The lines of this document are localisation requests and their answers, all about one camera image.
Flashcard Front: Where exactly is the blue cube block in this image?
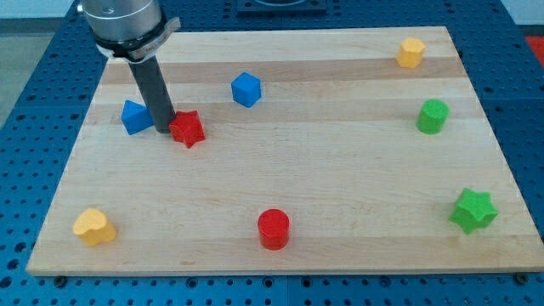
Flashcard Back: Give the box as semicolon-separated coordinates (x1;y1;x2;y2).
231;72;262;108

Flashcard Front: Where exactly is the red cylinder block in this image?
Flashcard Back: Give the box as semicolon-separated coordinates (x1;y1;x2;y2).
257;208;290;251

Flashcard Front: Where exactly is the wooden board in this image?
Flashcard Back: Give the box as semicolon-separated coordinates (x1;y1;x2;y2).
26;26;543;276

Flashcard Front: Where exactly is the red star block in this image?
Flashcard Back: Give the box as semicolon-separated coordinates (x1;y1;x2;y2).
169;110;206;149

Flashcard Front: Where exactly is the blue triangular block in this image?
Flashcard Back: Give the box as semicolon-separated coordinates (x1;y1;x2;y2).
121;100;154;135

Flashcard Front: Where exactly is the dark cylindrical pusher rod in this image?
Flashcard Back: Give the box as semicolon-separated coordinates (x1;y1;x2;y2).
129;56;176;133

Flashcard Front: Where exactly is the green cylinder block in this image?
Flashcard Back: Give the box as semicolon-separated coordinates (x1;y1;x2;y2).
416;99;450;134

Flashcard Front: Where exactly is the yellow hexagon block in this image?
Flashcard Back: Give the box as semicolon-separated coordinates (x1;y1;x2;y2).
396;37;426;69

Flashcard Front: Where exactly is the yellow heart block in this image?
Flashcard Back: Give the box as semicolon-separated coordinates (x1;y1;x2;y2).
72;208;117;247

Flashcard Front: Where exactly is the green star block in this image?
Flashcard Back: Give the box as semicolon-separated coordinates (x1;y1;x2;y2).
449;188;499;235

